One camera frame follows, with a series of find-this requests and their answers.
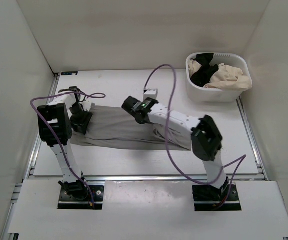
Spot grey trousers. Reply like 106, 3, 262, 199
70, 104, 192, 152

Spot white laundry basket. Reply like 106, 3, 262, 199
185, 52, 252, 103

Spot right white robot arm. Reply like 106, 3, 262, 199
122, 96, 228, 201

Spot black trousers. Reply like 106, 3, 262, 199
190, 53, 219, 88

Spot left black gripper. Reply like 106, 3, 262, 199
69, 103, 93, 134

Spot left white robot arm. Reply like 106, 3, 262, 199
37, 86, 92, 201

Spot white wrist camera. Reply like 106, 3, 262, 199
143, 88, 158, 101
81, 99, 95, 112

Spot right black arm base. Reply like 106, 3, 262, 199
192, 184, 242, 212

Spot left aluminium rail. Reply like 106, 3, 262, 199
21, 72, 60, 180

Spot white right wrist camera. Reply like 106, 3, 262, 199
143, 88, 158, 101

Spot beige trousers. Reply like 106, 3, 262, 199
187, 59, 252, 91

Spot front aluminium rail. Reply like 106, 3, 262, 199
28, 173, 265, 182

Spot blue label sticker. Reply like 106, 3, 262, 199
61, 71, 78, 76

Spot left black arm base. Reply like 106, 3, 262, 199
57, 180, 104, 210

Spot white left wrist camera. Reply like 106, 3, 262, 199
81, 99, 95, 112

